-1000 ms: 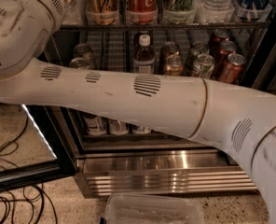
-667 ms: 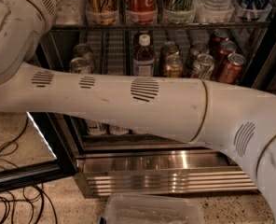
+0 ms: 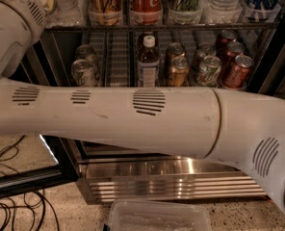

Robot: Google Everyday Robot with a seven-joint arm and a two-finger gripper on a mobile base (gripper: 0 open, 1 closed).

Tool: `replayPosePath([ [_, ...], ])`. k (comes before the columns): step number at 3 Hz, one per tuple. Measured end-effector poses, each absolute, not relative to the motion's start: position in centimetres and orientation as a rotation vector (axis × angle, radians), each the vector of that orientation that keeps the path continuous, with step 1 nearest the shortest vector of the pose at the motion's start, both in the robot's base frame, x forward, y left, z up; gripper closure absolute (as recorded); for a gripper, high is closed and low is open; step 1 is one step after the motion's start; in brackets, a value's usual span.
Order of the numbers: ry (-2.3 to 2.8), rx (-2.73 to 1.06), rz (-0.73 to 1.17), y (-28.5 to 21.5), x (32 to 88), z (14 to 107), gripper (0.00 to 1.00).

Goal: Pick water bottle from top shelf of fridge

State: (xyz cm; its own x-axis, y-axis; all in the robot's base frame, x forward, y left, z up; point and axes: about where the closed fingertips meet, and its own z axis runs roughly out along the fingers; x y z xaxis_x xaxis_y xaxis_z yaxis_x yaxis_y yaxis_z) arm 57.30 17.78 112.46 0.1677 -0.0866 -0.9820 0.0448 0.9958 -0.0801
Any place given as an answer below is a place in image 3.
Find blue labelled bottle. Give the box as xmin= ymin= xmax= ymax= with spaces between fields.
xmin=241 ymin=0 xmax=280 ymax=22

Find gold tall can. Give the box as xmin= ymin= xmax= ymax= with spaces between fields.
xmin=89 ymin=0 xmax=122 ymax=26

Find green can behind left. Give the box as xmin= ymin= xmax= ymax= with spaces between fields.
xmin=75 ymin=44 xmax=99 ymax=78

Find red coca-cola bottle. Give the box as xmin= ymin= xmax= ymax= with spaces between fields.
xmin=132 ymin=0 xmax=162 ymax=25

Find clear water bottle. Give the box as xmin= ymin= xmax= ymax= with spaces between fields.
xmin=48 ymin=0 xmax=86 ymax=27
xmin=202 ymin=0 xmax=242 ymax=24

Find open glass fridge door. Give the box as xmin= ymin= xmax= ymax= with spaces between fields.
xmin=0 ymin=136 xmax=79 ymax=199

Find stainless steel fridge grille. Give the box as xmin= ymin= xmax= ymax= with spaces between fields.
xmin=76 ymin=154 xmax=265 ymax=205

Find green 7up can front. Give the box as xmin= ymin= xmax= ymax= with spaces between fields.
xmin=71 ymin=59 xmax=96 ymax=87

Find black cables on floor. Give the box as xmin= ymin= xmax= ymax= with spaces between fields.
xmin=0 ymin=135 xmax=61 ymax=231

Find brown tea bottle white cap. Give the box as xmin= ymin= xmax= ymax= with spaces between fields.
xmin=137 ymin=35 xmax=160 ymax=88

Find empty white shelf glide tray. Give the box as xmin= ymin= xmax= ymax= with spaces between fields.
xmin=105 ymin=33 xmax=130 ymax=88

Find red can back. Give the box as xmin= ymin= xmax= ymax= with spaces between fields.
xmin=215 ymin=30 xmax=237 ymax=51

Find clear plastic container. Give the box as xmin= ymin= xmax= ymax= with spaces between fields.
xmin=107 ymin=200 xmax=212 ymax=231

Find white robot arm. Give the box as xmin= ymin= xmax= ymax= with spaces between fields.
xmin=0 ymin=0 xmax=285 ymax=214

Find gold can behind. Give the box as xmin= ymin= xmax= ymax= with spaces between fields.
xmin=166 ymin=42 xmax=186 ymax=64

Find green tall can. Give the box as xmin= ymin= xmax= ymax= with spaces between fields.
xmin=168 ymin=0 xmax=201 ymax=24

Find red can front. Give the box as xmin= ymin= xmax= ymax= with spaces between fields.
xmin=223 ymin=55 xmax=253 ymax=89

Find red can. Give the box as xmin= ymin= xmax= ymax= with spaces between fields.
xmin=215 ymin=30 xmax=237 ymax=51
xmin=219 ymin=41 xmax=245 ymax=70
xmin=223 ymin=55 xmax=253 ymax=89

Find gold can front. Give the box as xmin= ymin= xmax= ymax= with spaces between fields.
xmin=166 ymin=57 xmax=190 ymax=87

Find white green can front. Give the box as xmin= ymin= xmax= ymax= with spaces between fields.
xmin=194 ymin=55 xmax=221 ymax=87

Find red can middle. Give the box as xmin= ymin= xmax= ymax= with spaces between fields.
xmin=219 ymin=41 xmax=245 ymax=70

